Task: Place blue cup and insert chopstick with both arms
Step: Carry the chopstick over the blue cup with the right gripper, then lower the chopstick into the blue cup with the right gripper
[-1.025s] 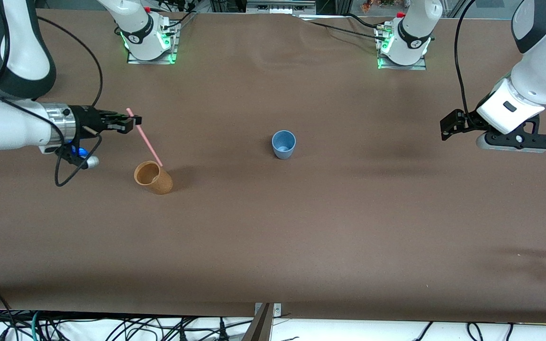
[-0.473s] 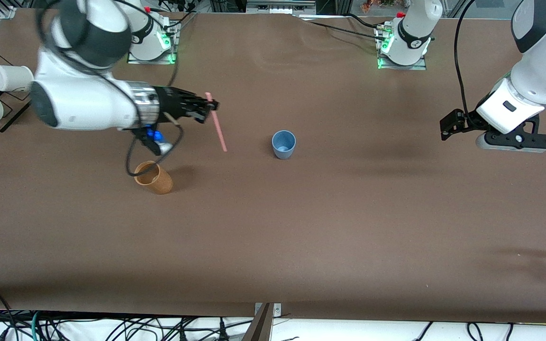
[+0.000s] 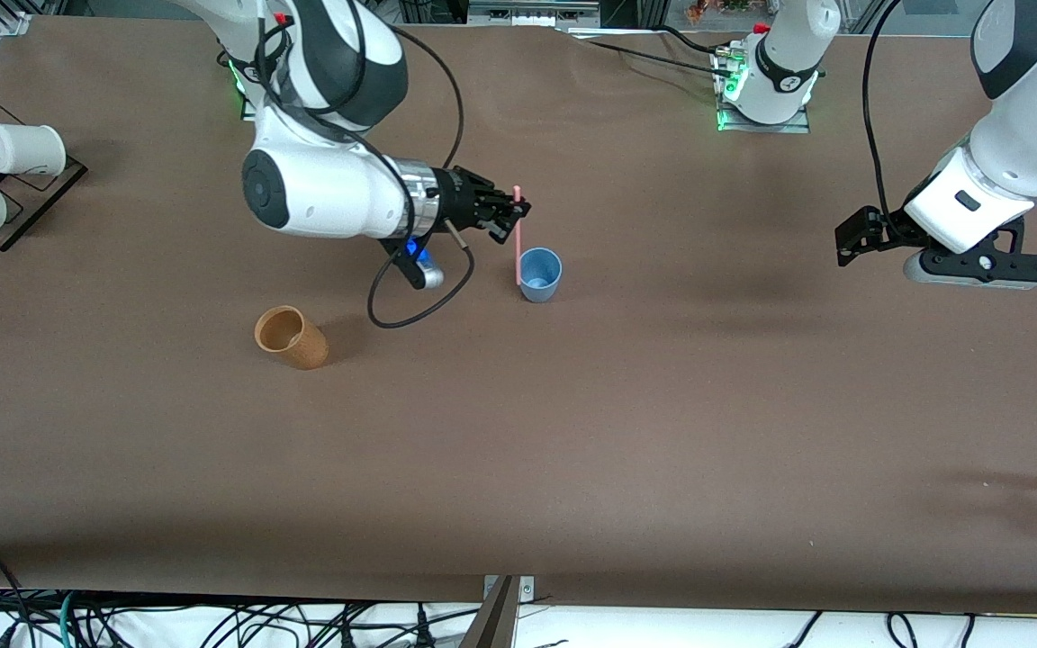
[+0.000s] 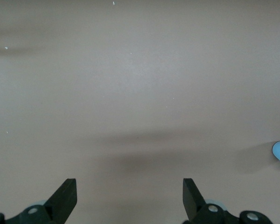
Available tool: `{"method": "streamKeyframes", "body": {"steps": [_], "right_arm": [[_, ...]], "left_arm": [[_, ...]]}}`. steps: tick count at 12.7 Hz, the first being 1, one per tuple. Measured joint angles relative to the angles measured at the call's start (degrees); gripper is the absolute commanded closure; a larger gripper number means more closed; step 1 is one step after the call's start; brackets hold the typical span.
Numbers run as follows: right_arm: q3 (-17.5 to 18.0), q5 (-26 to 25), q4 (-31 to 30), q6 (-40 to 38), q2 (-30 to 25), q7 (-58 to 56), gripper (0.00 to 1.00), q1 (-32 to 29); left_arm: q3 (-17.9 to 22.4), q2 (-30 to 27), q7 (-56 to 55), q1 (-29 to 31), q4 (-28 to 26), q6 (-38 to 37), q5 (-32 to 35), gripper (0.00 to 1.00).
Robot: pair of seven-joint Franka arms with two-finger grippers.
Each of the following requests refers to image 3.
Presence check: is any metal table bracket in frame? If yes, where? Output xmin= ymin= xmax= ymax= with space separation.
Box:
xmin=482 ymin=575 xmax=537 ymax=603

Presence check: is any black wire rack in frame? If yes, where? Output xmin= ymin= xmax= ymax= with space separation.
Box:
xmin=0 ymin=90 xmax=88 ymax=254

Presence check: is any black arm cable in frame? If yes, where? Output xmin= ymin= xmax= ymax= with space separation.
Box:
xmin=861 ymin=0 xmax=908 ymax=219
xmin=366 ymin=18 xmax=477 ymax=330

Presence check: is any black base power cable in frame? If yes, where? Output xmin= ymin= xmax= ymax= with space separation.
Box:
xmin=564 ymin=25 xmax=737 ymax=75

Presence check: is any brown cup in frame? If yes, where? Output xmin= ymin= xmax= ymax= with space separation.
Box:
xmin=254 ymin=305 xmax=329 ymax=371

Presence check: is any blue plastic cup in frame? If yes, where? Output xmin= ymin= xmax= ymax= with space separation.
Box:
xmin=518 ymin=247 xmax=564 ymax=304

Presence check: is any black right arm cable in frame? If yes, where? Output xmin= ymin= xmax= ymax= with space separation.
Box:
xmin=366 ymin=18 xmax=477 ymax=330

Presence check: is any grey metal frame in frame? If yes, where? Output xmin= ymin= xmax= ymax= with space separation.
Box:
xmin=467 ymin=0 xmax=602 ymax=28

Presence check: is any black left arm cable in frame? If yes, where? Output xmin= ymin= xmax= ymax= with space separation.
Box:
xmin=861 ymin=0 xmax=908 ymax=219

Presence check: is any dark metal stand post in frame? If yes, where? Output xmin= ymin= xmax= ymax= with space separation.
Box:
xmin=459 ymin=576 xmax=520 ymax=648

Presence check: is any orange object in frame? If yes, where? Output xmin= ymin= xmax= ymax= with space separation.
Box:
xmin=685 ymin=0 xmax=746 ymax=24

